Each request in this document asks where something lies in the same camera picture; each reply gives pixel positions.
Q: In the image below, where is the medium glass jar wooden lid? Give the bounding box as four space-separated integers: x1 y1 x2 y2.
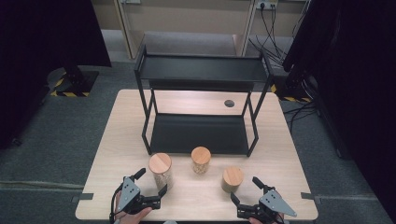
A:
191 146 212 175

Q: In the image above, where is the tall glass jar wooden lid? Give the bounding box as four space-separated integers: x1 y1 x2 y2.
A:
148 152 174 191

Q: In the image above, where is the black metal two-tier shelf rack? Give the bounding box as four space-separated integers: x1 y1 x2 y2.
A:
134 44 276 159

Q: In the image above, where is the person's left hand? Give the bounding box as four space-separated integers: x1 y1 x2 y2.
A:
113 198 154 224

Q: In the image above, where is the white power strip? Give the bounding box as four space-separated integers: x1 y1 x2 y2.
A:
255 0 279 10

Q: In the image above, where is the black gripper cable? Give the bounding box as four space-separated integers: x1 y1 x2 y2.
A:
108 186 123 224

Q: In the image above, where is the person's right hand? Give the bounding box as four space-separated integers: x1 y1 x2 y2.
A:
248 213 285 224

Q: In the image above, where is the black curtain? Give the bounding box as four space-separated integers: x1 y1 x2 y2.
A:
281 0 396 217
0 0 112 151

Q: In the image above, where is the black floor cable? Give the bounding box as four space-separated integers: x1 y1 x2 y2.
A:
281 98 319 133

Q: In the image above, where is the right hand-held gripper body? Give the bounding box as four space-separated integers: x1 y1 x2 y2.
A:
236 186 298 224

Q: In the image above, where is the black power cable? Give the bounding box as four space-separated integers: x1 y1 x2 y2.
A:
271 4 286 60
260 3 283 59

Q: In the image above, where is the grey floor cable cover strip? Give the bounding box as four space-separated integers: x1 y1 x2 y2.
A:
0 179 86 191

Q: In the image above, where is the short glass jar wooden lid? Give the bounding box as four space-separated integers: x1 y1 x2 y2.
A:
220 165 246 194

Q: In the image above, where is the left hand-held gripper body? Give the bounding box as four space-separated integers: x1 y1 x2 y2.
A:
110 175 163 216

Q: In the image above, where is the stand base with striped tape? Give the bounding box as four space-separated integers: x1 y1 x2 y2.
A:
270 74 314 104
46 66 100 98

